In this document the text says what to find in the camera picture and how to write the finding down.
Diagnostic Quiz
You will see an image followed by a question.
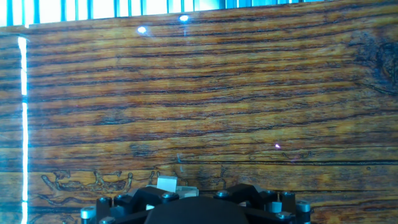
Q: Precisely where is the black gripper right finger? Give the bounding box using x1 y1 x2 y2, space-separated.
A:
214 183 312 224

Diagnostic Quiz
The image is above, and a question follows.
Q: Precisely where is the wooden Jenga block tower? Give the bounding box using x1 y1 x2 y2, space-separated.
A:
146 175 200 198

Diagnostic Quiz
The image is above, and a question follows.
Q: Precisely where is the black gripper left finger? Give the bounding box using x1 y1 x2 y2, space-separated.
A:
80 185 180 224

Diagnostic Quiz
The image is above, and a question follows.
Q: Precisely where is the brown wooden board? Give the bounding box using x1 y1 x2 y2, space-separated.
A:
0 0 398 224

